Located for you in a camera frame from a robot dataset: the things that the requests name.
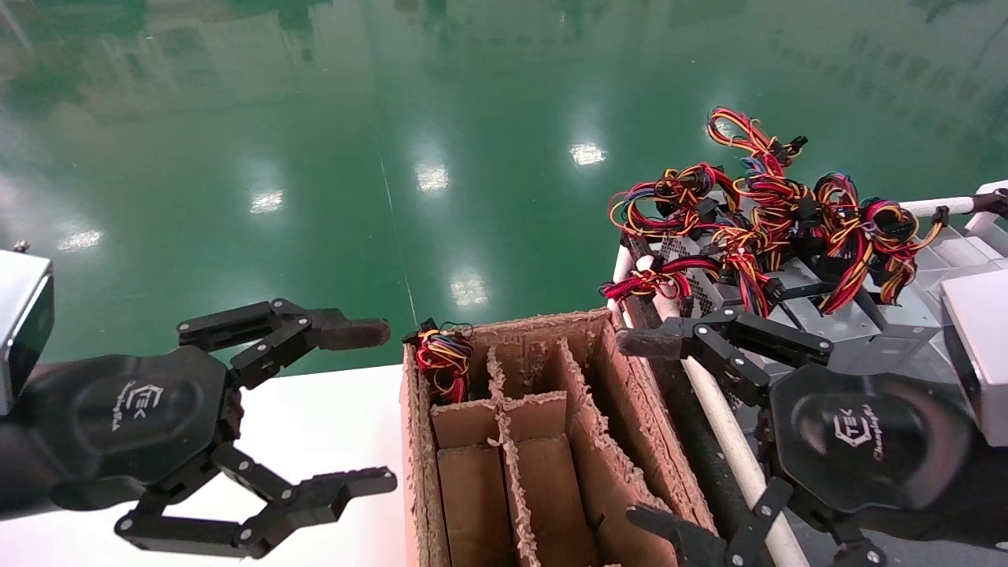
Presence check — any white plastic block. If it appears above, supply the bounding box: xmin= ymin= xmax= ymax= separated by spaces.
xmin=965 ymin=180 xmax=1008 ymax=237

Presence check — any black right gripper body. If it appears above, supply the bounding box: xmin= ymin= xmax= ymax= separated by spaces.
xmin=770 ymin=364 xmax=974 ymax=513

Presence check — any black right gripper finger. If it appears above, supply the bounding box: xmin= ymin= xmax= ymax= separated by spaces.
xmin=616 ymin=307 xmax=834 ymax=406
xmin=626 ymin=476 xmax=795 ymax=567

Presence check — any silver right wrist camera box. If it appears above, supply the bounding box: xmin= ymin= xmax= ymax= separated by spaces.
xmin=941 ymin=269 xmax=1008 ymax=448

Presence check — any thin white pipe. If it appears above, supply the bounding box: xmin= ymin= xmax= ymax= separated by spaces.
xmin=898 ymin=197 xmax=977 ymax=218

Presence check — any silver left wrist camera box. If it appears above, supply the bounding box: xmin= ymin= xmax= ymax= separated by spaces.
xmin=0 ymin=250 xmax=54 ymax=414

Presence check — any short white pipe post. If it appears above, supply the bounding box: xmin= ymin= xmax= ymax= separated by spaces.
xmin=606 ymin=243 xmax=637 ymax=316

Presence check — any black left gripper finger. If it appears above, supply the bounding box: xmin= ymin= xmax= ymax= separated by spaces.
xmin=176 ymin=298 xmax=391 ymax=390
xmin=115 ymin=443 xmax=398 ymax=560

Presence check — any grey power supply with cables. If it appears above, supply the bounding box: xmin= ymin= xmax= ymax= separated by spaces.
xmin=600 ymin=164 xmax=788 ymax=324
xmin=403 ymin=318 xmax=475 ymax=406
xmin=707 ymin=106 xmax=875 ymax=363
xmin=811 ymin=172 xmax=950 ymax=372

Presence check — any long white rail pipe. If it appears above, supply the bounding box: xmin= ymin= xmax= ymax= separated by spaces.
xmin=634 ymin=254 xmax=812 ymax=567

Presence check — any brown cardboard box with dividers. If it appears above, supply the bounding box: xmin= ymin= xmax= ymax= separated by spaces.
xmin=400 ymin=309 xmax=717 ymax=567

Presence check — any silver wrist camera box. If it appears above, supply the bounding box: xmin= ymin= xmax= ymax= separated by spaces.
xmin=941 ymin=269 xmax=1008 ymax=448
xmin=0 ymin=250 xmax=54 ymax=414

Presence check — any clear plastic tray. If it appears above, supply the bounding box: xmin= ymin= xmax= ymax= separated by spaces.
xmin=917 ymin=224 xmax=1008 ymax=275

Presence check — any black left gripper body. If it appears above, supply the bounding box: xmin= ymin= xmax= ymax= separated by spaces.
xmin=20 ymin=345 xmax=245 ymax=511

